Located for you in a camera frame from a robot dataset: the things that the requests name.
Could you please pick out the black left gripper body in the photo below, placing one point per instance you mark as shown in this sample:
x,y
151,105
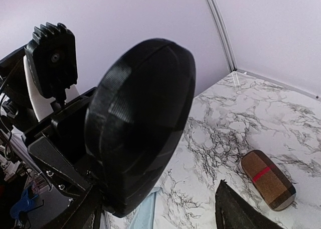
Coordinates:
x,y
56,144

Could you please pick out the light blue cleaning cloth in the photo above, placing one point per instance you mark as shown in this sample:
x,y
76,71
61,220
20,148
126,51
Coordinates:
x,y
144,215

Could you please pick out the brown striped glasses case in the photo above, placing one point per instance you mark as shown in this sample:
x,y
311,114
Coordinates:
x,y
274,187

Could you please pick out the black woven glasses case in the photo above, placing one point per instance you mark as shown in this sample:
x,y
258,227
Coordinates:
x,y
136,118

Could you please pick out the aluminium frame post left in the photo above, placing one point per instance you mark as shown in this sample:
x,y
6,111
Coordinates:
x,y
223,35

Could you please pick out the aluminium frame rail back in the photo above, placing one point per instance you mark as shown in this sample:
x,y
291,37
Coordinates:
x,y
313,96

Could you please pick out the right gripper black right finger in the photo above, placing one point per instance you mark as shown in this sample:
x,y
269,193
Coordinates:
x,y
232,211

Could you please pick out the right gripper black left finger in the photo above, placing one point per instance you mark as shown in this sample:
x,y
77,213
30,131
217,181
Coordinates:
x,y
84,212

